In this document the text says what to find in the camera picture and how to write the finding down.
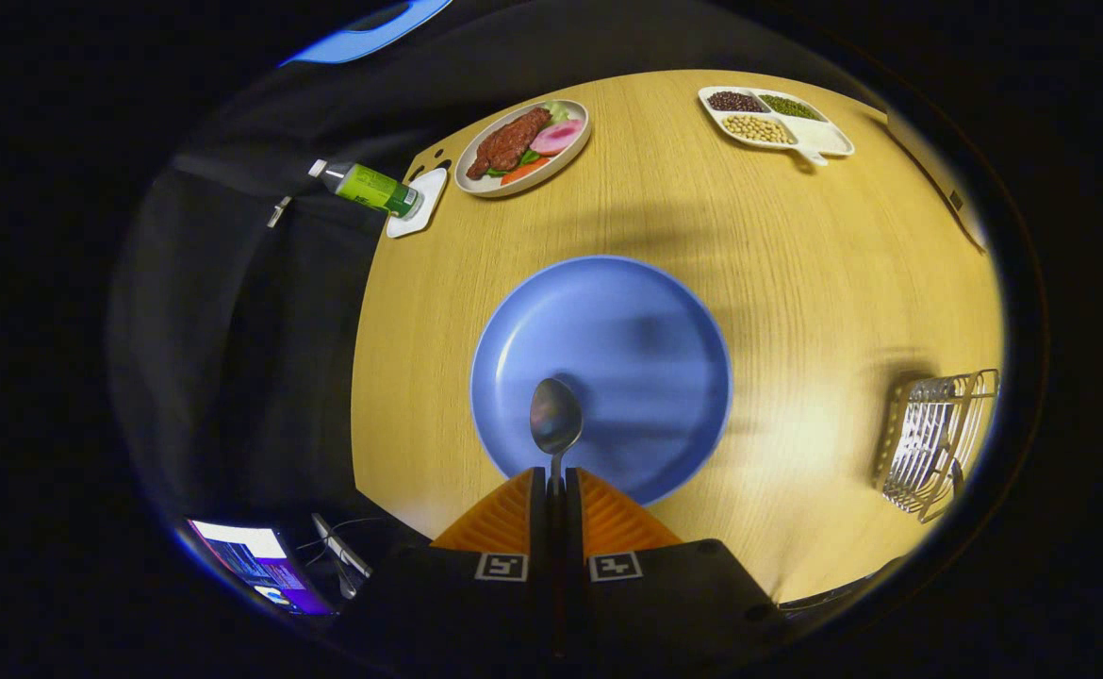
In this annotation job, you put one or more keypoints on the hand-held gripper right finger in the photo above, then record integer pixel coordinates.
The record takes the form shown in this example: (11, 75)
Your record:
(574, 528)

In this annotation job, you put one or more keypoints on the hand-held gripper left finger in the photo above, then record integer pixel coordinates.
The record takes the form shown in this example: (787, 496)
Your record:
(538, 528)

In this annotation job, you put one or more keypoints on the blue round plate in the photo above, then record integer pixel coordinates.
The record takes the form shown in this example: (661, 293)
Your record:
(627, 339)

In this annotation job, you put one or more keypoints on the laptop screen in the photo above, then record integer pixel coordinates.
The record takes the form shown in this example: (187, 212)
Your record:
(259, 566)

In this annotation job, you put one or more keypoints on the beige plate of food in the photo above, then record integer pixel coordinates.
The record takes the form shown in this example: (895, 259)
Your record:
(490, 188)

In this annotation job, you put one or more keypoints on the white square coaster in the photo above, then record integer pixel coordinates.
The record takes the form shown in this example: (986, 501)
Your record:
(427, 203)

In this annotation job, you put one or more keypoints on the orange carrot slice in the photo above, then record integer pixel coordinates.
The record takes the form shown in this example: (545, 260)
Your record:
(523, 171)

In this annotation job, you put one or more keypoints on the green label water bottle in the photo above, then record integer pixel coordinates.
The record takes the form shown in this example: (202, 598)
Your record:
(368, 187)

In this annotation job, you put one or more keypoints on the brown steak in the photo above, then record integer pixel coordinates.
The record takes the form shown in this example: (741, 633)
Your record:
(509, 141)

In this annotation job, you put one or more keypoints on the pink ham slice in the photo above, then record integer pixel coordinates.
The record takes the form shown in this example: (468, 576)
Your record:
(557, 137)

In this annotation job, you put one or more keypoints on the silver cloth clip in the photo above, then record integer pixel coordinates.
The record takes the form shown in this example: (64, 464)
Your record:
(278, 210)

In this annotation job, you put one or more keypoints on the green lettuce leaf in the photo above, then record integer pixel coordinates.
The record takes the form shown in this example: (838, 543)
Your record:
(559, 110)

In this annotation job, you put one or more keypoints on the pile of yellow soybeans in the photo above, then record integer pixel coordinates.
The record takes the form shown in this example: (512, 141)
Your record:
(757, 129)

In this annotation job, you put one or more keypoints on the pile of red beans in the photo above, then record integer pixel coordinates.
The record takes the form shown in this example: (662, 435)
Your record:
(735, 101)

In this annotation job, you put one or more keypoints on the white divided tray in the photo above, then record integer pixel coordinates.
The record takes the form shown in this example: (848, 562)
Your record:
(825, 141)

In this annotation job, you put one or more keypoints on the pile of green beans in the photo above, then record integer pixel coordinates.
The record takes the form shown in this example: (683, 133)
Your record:
(790, 107)

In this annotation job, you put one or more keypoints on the white toaster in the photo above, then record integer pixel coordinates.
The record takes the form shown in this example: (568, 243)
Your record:
(938, 174)

